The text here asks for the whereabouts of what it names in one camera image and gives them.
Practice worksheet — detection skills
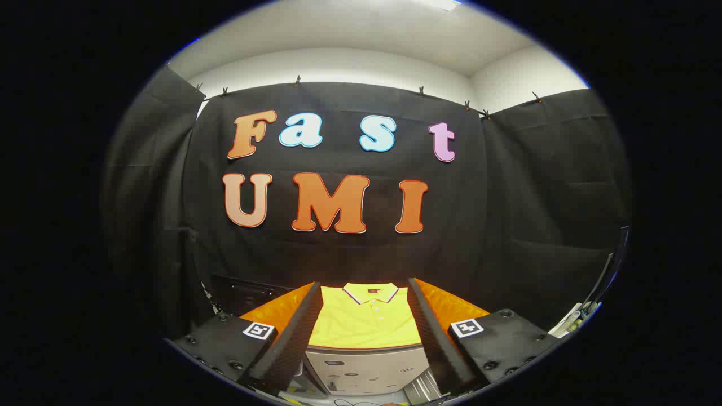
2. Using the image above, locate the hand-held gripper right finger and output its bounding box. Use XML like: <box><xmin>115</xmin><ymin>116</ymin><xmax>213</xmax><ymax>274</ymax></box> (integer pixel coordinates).
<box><xmin>407</xmin><ymin>276</ymin><xmax>560</xmax><ymax>397</ymax></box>

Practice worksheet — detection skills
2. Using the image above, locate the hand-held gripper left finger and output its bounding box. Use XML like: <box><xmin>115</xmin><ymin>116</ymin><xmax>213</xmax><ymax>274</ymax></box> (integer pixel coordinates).
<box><xmin>168</xmin><ymin>281</ymin><xmax>324</xmax><ymax>396</ymax></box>

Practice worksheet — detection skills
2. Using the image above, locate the yellow polo shirt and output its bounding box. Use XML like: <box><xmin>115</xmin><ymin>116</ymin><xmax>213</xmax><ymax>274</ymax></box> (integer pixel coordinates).
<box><xmin>307</xmin><ymin>282</ymin><xmax>424</xmax><ymax>350</ymax></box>

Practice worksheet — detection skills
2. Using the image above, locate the black backdrop cloth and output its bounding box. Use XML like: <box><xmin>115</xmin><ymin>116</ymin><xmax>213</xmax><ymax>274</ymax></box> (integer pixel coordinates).
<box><xmin>100</xmin><ymin>65</ymin><xmax>632</xmax><ymax>345</ymax></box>

